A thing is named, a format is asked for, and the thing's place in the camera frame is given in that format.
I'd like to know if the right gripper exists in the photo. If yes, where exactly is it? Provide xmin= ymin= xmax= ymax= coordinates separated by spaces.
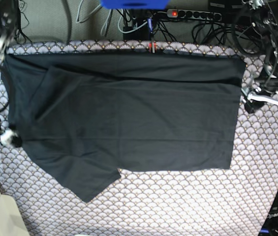
xmin=0 ymin=129 xmax=23 ymax=148

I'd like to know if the red table clamp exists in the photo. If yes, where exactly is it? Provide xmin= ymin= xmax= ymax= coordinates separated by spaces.
xmin=149 ymin=42 xmax=157 ymax=54

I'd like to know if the black power strip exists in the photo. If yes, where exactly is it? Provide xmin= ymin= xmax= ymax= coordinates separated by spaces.
xmin=166 ymin=9 xmax=222 ymax=22

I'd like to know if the blue plastic mount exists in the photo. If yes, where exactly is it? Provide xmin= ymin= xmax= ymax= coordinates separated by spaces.
xmin=101 ymin=0 xmax=169 ymax=9

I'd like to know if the dark navy T-shirt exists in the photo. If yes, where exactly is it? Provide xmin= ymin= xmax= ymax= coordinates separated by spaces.
xmin=3 ymin=53 xmax=246 ymax=202

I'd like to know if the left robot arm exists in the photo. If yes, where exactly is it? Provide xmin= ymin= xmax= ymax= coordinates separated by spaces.
xmin=231 ymin=0 xmax=278 ymax=114

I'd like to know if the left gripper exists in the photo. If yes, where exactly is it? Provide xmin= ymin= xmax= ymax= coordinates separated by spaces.
xmin=242 ymin=86 xmax=278 ymax=114

